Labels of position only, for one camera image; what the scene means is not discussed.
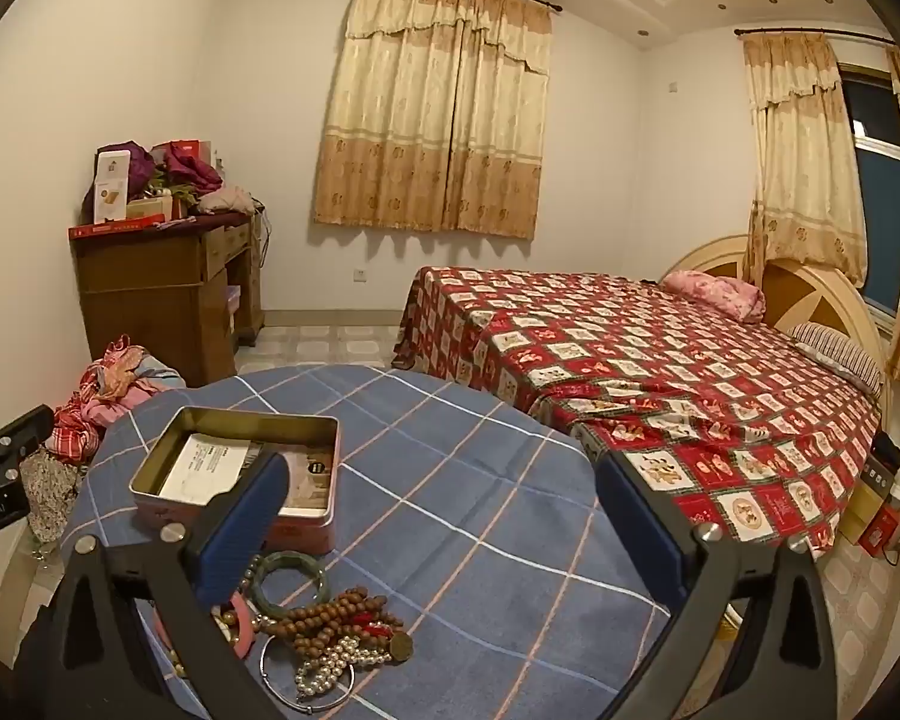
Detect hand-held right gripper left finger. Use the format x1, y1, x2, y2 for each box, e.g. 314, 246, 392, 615
41, 452, 290, 720

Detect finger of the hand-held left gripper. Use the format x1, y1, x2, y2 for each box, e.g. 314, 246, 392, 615
0, 405, 55, 545

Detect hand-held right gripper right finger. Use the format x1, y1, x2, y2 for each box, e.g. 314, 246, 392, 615
595, 454, 842, 720

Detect green jade bangle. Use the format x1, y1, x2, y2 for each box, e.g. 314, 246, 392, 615
251, 551, 332, 614

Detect pink metal tin box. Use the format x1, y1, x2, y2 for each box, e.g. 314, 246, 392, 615
130, 405, 342, 556

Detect pink bangle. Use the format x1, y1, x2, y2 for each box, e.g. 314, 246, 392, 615
154, 592, 256, 680

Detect white pearl necklace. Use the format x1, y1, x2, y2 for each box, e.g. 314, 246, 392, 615
294, 634, 395, 702

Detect floral fabric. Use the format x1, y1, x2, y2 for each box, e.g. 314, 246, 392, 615
19, 446, 83, 545

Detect pile of colourful clothes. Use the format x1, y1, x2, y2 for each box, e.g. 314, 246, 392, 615
51, 336, 185, 462

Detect thin silver bangle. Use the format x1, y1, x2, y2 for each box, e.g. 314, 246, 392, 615
260, 634, 357, 706

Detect bed with red patterned cover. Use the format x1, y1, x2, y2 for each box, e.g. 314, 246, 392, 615
392, 264, 882, 560

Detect round table with blue cloth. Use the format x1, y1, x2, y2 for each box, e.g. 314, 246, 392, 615
64, 364, 676, 720

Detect brown wooden desk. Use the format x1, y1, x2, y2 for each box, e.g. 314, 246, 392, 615
69, 211, 265, 391

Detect flat red box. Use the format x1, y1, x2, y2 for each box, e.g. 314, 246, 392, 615
71, 214, 166, 235

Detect yellow box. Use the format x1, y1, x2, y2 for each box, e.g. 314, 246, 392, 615
840, 480, 890, 545

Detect white upright box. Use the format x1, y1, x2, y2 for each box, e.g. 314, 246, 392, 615
92, 150, 131, 224

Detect small red box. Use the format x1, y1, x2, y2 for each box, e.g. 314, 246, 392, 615
859, 506, 900, 560

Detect pink pillow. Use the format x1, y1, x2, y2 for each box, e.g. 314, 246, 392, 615
660, 270, 766, 325

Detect purple cloth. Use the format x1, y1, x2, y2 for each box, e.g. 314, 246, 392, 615
82, 140, 156, 215

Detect striped pillow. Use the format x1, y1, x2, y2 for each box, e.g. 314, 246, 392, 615
787, 321, 884, 391

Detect cream wooden headboard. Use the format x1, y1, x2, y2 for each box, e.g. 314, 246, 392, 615
660, 235, 890, 398

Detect magenta cloth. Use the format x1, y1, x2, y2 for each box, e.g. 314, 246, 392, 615
163, 146, 223, 196

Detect pale pink cloth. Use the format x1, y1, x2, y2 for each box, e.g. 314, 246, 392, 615
195, 184, 256, 217

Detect red cardboard box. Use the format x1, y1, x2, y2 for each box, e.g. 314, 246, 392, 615
150, 139, 212, 166

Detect window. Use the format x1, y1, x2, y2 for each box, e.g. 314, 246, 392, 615
836, 64, 900, 316

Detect wide beige patterned curtain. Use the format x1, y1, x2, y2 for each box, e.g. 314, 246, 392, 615
313, 0, 554, 241

